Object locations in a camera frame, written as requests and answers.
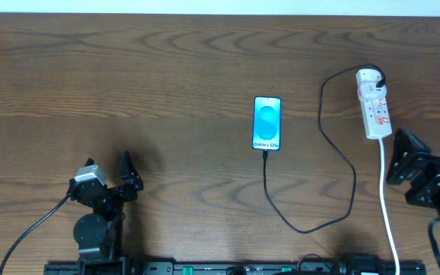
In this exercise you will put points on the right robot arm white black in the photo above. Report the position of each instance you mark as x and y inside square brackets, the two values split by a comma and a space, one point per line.
[434, 244]

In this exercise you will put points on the blue Galaxy smartphone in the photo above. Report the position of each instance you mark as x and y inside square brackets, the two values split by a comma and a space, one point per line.
[266, 123]

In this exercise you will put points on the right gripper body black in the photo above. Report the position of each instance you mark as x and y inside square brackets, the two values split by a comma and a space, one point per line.
[417, 164]

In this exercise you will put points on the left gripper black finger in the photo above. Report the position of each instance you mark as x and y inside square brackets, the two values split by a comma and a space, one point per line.
[128, 173]
[89, 162]

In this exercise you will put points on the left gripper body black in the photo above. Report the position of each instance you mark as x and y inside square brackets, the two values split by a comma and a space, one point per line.
[112, 190]

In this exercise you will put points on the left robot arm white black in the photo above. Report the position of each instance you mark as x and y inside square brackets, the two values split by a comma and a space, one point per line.
[100, 234]

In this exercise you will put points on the white power strip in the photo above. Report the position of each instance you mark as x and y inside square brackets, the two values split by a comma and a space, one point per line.
[374, 109]

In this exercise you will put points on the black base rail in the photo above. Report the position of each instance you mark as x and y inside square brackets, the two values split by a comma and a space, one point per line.
[310, 264]

